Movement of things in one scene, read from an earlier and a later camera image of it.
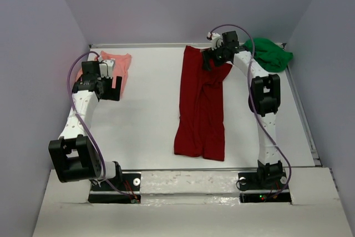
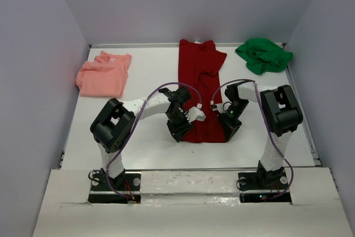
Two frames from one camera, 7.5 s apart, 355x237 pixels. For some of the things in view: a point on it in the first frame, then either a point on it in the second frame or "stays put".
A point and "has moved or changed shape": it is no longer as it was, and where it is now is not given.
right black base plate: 261,187 stays put
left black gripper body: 106,87 → 177,122
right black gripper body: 219,58 → 231,117
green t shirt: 268,55 stays put
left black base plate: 111,190 stays put
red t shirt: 201,125 has moved or changed shape
